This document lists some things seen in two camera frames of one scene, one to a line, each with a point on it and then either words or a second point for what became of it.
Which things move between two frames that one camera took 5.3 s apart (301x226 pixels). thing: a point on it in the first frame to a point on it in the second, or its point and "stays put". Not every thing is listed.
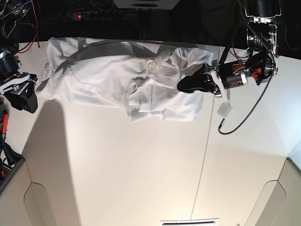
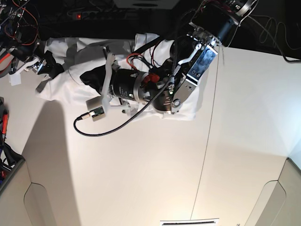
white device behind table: [164, 4] stays put
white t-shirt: [141, 78] stays put
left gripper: [27, 100] to [47, 66]
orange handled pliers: [4, 125] stays put
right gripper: [232, 74] to [125, 83]
